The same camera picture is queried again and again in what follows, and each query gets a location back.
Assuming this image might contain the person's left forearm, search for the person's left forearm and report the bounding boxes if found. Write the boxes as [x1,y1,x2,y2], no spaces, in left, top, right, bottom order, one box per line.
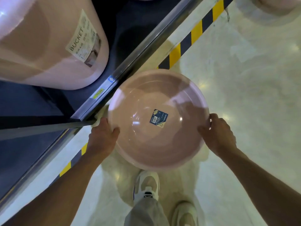
[0,152,103,226]

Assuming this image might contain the yellow price tag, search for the yellow price tag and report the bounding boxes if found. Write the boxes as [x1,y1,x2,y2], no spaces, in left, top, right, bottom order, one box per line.
[92,88,105,100]

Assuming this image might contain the white sneaker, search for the white sneaker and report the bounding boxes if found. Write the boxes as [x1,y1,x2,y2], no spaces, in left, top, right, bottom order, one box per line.
[172,201,198,226]
[133,170,160,203]

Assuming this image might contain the grey trousers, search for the grey trousers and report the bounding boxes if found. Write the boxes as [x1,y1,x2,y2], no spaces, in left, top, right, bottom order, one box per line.
[124,196,170,226]

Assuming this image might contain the yellow black hazard tape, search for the yellow black hazard tape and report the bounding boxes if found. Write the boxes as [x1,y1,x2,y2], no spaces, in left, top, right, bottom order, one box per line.
[48,0,235,186]

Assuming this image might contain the pink bucket with paper label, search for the pink bucket with paper label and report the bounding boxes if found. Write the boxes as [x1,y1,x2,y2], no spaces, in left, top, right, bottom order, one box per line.
[0,0,110,90]

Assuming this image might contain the person's right forearm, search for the person's right forearm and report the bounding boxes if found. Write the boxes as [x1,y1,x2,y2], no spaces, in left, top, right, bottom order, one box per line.
[220,147,301,226]

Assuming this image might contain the pink plastic basin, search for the pink plastic basin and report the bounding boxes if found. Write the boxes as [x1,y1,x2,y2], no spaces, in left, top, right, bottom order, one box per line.
[249,0,301,12]
[108,69,210,172]

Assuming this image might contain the dark metal shelf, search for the dark metal shelf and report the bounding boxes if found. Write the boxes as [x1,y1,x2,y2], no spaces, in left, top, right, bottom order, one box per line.
[0,0,207,210]

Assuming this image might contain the person's right hand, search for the person's right hand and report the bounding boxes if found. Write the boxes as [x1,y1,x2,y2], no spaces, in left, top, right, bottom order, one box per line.
[197,113,237,158]

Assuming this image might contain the person's left hand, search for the person's left hand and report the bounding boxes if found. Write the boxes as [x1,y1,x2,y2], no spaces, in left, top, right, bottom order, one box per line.
[86,117,120,160]

